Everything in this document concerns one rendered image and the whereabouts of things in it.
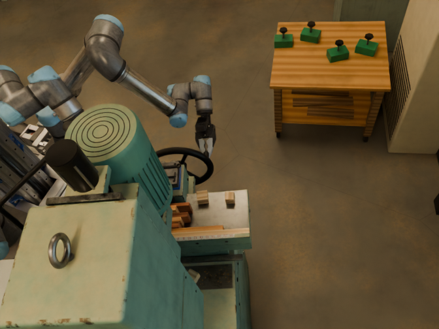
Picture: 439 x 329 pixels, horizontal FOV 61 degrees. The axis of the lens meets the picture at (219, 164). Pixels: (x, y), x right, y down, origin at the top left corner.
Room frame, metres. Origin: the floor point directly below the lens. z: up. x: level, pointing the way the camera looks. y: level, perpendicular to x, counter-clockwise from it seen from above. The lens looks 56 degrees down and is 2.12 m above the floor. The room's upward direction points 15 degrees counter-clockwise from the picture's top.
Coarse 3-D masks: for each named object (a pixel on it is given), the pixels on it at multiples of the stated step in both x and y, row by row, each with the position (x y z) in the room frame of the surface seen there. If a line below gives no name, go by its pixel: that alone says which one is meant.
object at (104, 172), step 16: (64, 144) 0.46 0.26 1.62; (48, 160) 0.43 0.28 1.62; (64, 160) 0.42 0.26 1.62; (80, 160) 0.43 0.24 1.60; (64, 176) 0.42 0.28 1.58; (80, 176) 0.42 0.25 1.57; (96, 176) 0.44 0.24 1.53; (80, 192) 0.42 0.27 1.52; (96, 192) 0.41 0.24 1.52; (112, 192) 0.44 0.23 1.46
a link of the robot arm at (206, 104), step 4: (200, 100) 1.14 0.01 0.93; (204, 100) 1.14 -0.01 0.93; (208, 100) 1.14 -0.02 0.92; (196, 104) 1.14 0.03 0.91; (200, 104) 1.12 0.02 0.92; (204, 104) 1.12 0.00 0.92; (208, 104) 1.12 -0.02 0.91; (196, 108) 1.13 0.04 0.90; (200, 108) 1.11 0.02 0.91; (204, 108) 1.11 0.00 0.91; (208, 108) 1.11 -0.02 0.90; (212, 108) 1.12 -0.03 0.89
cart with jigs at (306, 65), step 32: (288, 32) 1.91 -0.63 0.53; (320, 32) 1.78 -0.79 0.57; (352, 32) 1.76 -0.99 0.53; (384, 32) 1.69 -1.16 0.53; (288, 64) 1.63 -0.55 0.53; (320, 64) 1.57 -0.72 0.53; (352, 64) 1.50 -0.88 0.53; (384, 64) 1.44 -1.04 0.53; (288, 96) 1.69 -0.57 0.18; (320, 96) 1.62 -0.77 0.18; (352, 96) 1.54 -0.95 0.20
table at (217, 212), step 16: (192, 176) 0.81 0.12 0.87; (192, 192) 0.74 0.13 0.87; (224, 192) 0.69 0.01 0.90; (240, 192) 0.67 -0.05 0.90; (192, 208) 0.66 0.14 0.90; (208, 208) 0.64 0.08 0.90; (224, 208) 0.62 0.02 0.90; (240, 208) 0.61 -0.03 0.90; (192, 224) 0.59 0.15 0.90; (208, 224) 0.58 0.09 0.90; (224, 224) 0.56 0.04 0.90; (240, 224) 0.55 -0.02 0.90
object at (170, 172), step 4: (164, 164) 0.81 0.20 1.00; (168, 164) 0.80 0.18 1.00; (172, 164) 0.80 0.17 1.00; (164, 168) 0.79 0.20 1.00; (168, 168) 0.78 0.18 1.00; (172, 168) 0.78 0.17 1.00; (176, 168) 0.78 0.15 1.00; (180, 168) 0.79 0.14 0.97; (168, 172) 0.77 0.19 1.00; (172, 172) 0.76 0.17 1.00; (176, 172) 0.76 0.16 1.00; (180, 172) 0.78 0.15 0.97; (176, 176) 0.74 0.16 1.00; (180, 176) 0.76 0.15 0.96; (172, 180) 0.73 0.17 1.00; (176, 180) 0.73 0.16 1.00; (180, 180) 0.75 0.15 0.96; (172, 184) 0.72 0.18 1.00; (176, 184) 0.71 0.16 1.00; (172, 188) 0.72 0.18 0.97; (176, 188) 0.71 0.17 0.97
